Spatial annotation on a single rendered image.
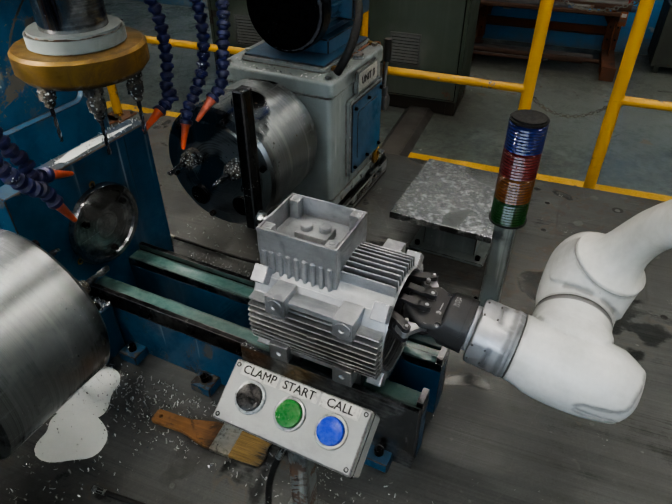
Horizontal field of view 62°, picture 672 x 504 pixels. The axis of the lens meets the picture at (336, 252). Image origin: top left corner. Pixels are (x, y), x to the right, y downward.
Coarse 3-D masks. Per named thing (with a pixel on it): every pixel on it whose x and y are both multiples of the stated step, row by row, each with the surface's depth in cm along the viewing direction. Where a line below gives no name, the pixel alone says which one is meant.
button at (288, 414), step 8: (288, 400) 60; (280, 408) 60; (288, 408) 60; (296, 408) 60; (280, 416) 60; (288, 416) 60; (296, 416) 59; (280, 424) 60; (288, 424) 59; (296, 424) 59
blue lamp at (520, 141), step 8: (512, 128) 86; (520, 128) 84; (544, 128) 84; (512, 136) 86; (520, 136) 85; (528, 136) 84; (536, 136) 84; (544, 136) 85; (504, 144) 89; (512, 144) 87; (520, 144) 86; (528, 144) 85; (536, 144) 85; (512, 152) 87; (520, 152) 86; (528, 152) 86; (536, 152) 86
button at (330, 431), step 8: (328, 416) 59; (320, 424) 59; (328, 424) 58; (336, 424) 58; (320, 432) 58; (328, 432) 58; (336, 432) 58; (344, 432) 58; (320, 440) 58; (328, 440) 58; (336, 440) 58
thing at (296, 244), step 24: (288, 216) 82; (312, 216) 82; (336, 216) 80; (360, 216) 77; (264, 240) 75; (288, 240) 73; (312, 240) 76; (336, 240) 77; (360, 240) 78; (264, 264) 78; (288, 264) 75; (312, 264) 74; (336, 264) 72; (336, 288) 74
